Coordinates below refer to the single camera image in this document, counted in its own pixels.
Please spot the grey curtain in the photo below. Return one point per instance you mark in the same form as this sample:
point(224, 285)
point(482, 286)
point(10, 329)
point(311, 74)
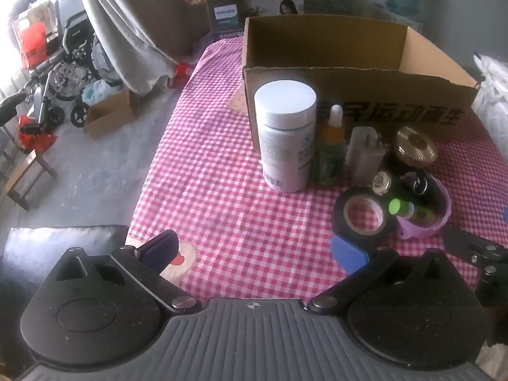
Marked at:
point(127, 27)

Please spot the black chair armrest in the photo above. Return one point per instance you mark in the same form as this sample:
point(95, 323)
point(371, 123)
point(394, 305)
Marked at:
point(10, 109)

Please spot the small silver cylinder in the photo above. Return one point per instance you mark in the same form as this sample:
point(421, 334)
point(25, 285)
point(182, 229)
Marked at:
point(381, 182)

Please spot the red floor packet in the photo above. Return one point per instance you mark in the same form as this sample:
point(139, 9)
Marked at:
point(33, 139)

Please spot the red white checkered tablecloth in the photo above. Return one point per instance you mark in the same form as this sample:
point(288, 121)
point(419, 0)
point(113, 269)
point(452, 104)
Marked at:
point(222, 174)

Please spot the wooden stool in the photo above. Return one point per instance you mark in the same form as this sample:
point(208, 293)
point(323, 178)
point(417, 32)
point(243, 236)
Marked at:
point(27, 174)

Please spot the green glass dropper bottle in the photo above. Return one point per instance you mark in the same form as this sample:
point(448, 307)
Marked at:
point(331, 151)

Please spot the small cardboard box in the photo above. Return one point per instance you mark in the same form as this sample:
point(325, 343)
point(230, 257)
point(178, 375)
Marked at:
point(111, 113)

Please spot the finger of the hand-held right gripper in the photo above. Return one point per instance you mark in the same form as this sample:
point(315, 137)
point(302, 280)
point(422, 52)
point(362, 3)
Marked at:
point(460, 244)

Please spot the red bag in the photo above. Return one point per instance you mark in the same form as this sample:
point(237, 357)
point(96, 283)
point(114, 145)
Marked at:
point(33, 43)

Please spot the dark jar with gold lid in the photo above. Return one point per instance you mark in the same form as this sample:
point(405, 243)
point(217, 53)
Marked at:
point(414, 145)

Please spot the white water dispenser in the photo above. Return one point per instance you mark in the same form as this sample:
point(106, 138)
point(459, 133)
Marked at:
point(401, 20)

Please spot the small green capped bottle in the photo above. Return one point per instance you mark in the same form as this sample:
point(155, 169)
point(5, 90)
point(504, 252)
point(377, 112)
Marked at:
point(397, 207)

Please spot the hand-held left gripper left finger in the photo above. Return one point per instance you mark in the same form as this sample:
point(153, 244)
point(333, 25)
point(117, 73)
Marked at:
point(160, 248)

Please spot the white pill bottle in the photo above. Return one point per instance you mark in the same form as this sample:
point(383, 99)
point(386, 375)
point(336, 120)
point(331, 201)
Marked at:
point(283, 139)

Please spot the white charger plug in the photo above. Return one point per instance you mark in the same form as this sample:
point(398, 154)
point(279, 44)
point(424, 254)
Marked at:
point(363, 154)

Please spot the black tape roll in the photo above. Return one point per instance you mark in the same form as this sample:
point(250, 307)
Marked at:
point(345, 226)

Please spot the purple plastic bowl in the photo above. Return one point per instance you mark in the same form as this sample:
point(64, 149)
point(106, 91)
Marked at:
point(440, 206)

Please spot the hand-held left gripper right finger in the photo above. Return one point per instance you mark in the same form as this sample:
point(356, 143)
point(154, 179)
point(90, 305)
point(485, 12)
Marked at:
point(351, 256)

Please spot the white plastic bags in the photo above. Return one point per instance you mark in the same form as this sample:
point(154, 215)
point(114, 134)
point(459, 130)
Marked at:
point(494, 87)

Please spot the folded wheelchair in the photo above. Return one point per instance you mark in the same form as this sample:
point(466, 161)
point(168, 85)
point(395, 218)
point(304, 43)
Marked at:
point(67, 59)

